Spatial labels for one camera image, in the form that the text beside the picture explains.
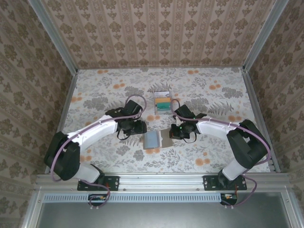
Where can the grey folding card holder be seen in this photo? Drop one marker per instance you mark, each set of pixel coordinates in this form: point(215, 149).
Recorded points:
point(166, 143)

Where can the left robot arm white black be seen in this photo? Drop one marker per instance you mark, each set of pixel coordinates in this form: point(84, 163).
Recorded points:
point(95, 130)

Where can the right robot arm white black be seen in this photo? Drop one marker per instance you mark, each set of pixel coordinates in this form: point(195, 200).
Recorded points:
point(213, 129)

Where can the clear acrylic card tray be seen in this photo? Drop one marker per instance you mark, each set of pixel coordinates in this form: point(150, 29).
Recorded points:
point(164, 113)

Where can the green card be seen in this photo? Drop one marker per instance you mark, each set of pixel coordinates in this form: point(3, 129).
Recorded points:
point(165, 105)

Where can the orange card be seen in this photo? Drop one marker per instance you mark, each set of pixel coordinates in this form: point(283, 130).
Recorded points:
point(165, 99)

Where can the white card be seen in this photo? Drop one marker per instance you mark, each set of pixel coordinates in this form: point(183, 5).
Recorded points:
point(164, 94)

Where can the black connector board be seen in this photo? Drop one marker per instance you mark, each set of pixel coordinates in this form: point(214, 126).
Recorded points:
point(97, 197)
point(229, 197)

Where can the grey metal panel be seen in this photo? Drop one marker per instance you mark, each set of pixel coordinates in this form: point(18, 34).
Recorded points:
point(161, 216)

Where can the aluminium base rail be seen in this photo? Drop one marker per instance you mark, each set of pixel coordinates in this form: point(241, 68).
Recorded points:
point(161, 181)

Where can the aluminium side rail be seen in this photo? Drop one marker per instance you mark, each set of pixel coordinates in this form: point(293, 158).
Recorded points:
point(257, 104)
point(66, 104)

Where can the aluminium corner post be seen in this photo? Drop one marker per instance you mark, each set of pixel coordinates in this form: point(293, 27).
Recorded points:
point(264, 35)
point(54, 35)

